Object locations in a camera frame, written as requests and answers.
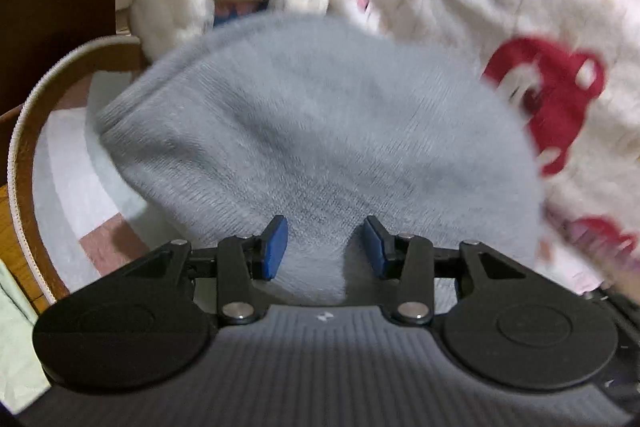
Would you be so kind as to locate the grey knit sweater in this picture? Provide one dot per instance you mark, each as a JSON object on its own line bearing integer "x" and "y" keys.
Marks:
{"x": 315, "y": 120}

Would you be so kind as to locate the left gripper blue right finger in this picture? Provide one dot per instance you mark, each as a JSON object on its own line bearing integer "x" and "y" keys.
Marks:
{"x": 379, "y": 247}

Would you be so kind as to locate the white quilt with red bears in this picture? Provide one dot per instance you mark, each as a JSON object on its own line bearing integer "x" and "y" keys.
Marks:
{"x": 570, "y": 68}

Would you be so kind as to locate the checkered fleece blanket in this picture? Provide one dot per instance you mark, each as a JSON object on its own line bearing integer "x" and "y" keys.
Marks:
{"x": 89, "y": 219}

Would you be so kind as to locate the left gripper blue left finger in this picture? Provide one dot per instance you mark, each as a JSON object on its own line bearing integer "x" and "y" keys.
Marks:
{"x": 274, "y": 242}

